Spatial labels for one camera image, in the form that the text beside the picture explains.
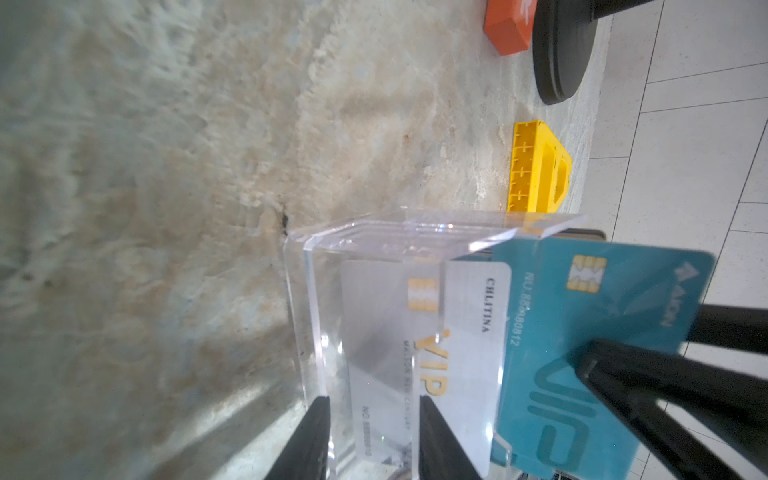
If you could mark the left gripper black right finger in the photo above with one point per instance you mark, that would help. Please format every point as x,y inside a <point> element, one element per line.
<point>440,454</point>

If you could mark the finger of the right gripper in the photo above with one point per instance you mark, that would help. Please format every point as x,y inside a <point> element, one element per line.
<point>737,328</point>
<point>631,382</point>

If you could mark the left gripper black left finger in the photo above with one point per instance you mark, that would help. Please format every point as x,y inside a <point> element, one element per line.
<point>305,456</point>

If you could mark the teal VIP card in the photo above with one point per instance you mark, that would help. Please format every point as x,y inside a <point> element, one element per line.
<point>564,293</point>

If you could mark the silver VIP card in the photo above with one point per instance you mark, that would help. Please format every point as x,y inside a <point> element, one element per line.
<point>424,330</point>

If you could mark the clear acrylic card box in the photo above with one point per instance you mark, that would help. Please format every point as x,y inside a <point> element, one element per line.
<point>313,258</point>

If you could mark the yellow triangular plastic piece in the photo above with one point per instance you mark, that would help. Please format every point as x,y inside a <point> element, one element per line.
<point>540,169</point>

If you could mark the small red cube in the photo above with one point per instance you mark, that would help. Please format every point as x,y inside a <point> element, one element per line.
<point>509,25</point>

